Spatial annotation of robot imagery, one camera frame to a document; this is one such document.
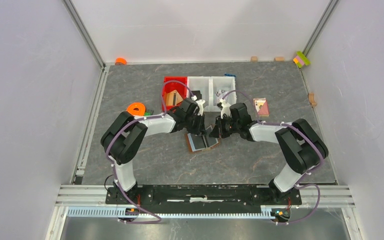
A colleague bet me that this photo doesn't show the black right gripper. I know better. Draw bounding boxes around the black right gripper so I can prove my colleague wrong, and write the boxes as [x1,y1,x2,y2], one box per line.
[209,114,240,139]

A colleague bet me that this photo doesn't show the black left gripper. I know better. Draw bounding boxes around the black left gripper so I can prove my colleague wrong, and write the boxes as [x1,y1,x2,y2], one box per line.
[184,111,207,136]

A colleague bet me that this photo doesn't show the brown leather card holder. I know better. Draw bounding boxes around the brown leather card holder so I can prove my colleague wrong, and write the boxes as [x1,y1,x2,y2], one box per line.
[185,125,220,153]

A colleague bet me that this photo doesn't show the dark grey credit card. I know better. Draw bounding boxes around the dark grey credit card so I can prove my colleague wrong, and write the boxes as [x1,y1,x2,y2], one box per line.
[189,134,209,152]

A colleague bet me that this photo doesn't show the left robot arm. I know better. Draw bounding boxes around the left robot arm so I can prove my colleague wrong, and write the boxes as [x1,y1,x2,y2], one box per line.
[100,96,206,204]

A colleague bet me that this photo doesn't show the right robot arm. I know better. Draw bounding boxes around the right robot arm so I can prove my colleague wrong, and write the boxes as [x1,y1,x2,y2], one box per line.
[210,100,329,204]

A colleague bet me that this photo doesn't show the cards in red bin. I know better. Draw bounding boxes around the cards in red bin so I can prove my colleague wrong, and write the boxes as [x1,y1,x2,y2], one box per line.
[164,90,184,107]

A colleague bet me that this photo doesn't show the black card in bin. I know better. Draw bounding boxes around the black card in bin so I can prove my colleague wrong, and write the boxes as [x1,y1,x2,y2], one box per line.
[190,90,202,101]

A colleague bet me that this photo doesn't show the playing card box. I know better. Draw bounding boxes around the playing card box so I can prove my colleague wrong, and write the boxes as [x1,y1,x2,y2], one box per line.
[253,98,270,117]

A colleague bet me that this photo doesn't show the cards in white bin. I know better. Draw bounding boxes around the cards in white bin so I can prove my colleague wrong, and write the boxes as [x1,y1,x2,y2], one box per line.
[214,89,229,103]

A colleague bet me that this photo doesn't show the red plastic bin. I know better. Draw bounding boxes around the red plastic bin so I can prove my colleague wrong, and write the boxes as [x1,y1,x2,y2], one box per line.
[161,76,189,111]

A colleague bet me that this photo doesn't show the white plastic bin left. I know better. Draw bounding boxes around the white plastic bin left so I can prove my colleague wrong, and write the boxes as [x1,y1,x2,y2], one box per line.
[187,76,211,112]

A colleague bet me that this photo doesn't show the white plastic bin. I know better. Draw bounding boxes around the white plastic bin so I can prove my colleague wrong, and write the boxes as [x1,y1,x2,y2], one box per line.
[208,76,237,112]
[187,76,211,112]

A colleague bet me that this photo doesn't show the white plastic bin right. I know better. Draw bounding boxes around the white plastic bin right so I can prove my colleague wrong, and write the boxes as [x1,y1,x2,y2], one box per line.
[208,76,237,112]

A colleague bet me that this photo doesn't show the blue toy piece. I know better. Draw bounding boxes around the blue toy piece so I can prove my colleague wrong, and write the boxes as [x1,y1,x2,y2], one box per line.
[224,73,237,78]

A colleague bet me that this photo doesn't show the orange tape dispenser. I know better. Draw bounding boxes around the orange tape dispenser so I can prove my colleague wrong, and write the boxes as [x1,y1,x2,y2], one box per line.
[126,102,146,116]

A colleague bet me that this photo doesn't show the wooden block left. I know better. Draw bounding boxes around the wooden block left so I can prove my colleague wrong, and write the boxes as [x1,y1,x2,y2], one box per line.
[250,56,259,63]

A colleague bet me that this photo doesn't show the wooden block middle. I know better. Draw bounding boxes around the wooden block middle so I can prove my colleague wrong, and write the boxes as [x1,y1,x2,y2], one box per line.
[274,56,285,62]

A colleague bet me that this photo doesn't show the wooden arch block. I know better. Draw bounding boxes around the wooden arch block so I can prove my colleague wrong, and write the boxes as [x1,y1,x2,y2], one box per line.
[308,92,318,108]

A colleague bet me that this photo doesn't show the colourful toy block stack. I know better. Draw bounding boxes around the colourful toy block stack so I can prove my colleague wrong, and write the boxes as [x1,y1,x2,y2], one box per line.
[292,51,311,69]

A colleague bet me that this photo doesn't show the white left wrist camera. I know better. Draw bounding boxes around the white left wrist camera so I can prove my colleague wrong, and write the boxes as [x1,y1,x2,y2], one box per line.
[191,95,207,116]

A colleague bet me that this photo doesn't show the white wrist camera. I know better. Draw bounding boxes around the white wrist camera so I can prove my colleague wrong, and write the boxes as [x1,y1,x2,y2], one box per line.
[216,98,231,119]
[191,95,207,116]

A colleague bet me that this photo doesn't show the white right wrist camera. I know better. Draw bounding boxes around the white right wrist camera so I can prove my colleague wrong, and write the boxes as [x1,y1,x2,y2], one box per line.
[216,98,231,119]

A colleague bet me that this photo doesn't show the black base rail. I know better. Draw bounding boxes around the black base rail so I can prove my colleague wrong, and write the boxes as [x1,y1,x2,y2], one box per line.
[105,184,303,215]

